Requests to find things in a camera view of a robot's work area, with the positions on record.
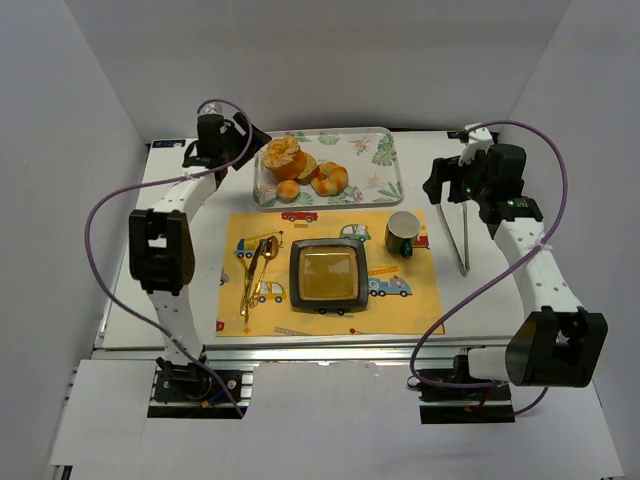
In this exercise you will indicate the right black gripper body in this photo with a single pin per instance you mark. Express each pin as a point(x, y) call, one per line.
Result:
point(447, 181)

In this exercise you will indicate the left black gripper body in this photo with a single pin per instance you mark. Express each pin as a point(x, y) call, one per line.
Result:
point(248, 141)

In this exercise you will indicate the metal tongs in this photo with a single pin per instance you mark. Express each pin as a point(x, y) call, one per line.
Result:
point(459, 246)

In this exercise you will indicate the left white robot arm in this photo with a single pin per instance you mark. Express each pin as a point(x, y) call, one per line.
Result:
point(161, 253)

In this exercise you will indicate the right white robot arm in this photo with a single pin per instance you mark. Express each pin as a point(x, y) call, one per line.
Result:
point(559, 341)

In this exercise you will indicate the large orange bread roll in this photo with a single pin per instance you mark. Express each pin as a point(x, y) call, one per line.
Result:
point(286, 160)

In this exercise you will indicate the small round bread bun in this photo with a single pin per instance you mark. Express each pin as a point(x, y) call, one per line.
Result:
point(287, 190)

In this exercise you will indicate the green mug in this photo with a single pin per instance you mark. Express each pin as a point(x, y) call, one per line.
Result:
point(402, 230)

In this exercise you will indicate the gold fork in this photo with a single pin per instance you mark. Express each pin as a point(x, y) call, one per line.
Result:
point(249, 280)

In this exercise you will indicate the gold spoon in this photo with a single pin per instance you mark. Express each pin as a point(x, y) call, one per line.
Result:
point(270, 252)

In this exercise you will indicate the black square plate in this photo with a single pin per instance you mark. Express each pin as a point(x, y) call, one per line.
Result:
point(328, 275)

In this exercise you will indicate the yellow vehicle print placemat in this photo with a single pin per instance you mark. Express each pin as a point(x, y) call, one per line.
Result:
point(403, 296)

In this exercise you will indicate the ring shaped bread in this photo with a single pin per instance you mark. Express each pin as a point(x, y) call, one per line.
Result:
point(329, 179)

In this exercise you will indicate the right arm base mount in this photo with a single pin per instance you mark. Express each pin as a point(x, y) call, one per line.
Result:
point(465, 395)

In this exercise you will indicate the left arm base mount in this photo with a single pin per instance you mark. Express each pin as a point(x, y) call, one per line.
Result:
point(189, 392)

